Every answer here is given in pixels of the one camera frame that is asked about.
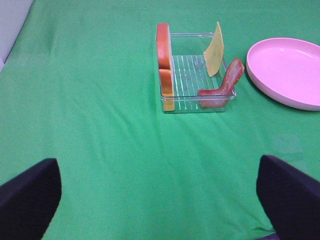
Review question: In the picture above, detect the bacon strip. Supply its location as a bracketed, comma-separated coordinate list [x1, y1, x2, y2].
[198, 57, 245, 108]

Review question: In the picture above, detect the yellow cheese slice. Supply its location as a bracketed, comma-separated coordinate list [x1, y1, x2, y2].
[203, 21, 224, 77]

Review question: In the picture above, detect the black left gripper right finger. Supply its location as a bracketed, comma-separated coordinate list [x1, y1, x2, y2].
[256, 155, 320, 240]

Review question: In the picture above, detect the pink plate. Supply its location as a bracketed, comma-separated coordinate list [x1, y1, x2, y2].
[246, 37, 320, 111]

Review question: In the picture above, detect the upright bread slice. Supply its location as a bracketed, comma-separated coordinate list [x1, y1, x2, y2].
[156, 23, 174, 97]

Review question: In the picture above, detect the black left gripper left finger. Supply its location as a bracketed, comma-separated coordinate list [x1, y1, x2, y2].
[0, 158, 62, 240]

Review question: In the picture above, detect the green tablecloth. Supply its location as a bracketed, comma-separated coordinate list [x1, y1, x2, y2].
[0, 0, 320, 240]

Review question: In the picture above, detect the clear left plastic container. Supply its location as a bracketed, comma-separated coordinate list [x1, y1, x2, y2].
[159, 32, 237, 114]

